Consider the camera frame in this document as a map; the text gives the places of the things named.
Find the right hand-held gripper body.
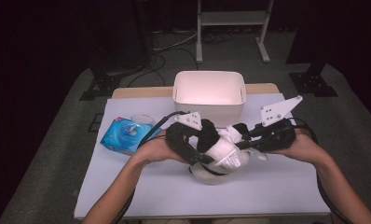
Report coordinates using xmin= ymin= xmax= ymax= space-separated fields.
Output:
xmin=255 ymin=95 xmax=304 ymax=154

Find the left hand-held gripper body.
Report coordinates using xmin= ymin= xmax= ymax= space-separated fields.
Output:
xmin=165 ymin=111 xmax=203 ymax=166

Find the panda plush toy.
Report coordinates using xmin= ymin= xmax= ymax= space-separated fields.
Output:
xmin=187 ymin=119 xmax=252 ymax=186

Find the white wet wipe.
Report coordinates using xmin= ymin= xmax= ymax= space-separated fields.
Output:
xmin=217 ymin=125 xmax=268 ymax=161

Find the white plastic storage box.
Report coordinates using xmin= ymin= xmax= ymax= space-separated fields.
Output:
xmin=172 ymin=70 xmax=247 ymax=129

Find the blue wet wipes packet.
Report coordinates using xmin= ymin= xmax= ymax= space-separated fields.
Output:
xmin=99 ymin=114 xmax=163 ymax=157

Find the person's left hand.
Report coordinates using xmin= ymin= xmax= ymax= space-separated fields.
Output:
xmin=134 ymin=132 xmax=189 ymax=166

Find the person's right hand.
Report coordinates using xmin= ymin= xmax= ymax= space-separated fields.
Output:
xmin=275 ymin=129 xmax=334 ymax=171

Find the white table sheet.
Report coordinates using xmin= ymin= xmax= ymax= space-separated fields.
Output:
xmin=74 ymin=92 xmax=331 ymax=220

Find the black stand base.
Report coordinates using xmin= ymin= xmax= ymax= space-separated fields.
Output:
xmin=288 ymin=61 xmax=339 ymax=98
xmin=79 ymin=66 xmax=123 ymax=102

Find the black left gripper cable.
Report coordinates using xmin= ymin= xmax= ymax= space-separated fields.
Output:
xmin=109 ymin=110 xmax=190 ymax=224

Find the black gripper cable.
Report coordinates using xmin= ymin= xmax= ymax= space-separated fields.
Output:
xmin=109 ymin=110 xmax=190 ymax=224
xmin=290 ymin=117 xmax=321 ymax=146

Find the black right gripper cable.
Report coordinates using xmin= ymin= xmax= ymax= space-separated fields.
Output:
xmin=290 ymin=117 xmax=321 ymax=146

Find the black floor cable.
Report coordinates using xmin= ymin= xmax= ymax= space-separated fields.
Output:
xmin=127 ymin=51 xmax=168 ymax=88

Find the black floor bracket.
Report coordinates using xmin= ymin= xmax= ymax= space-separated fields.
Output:
xmin=88 ymin=113 xmax=104 ymax=133

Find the white floor cable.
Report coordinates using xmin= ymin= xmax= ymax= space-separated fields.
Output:
xmin=152 ymin=29 xmax=199 ymax=52

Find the white metal stand frame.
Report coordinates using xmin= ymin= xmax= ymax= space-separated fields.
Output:
xmin=195 ymin=0 xmax=275 ymax=64

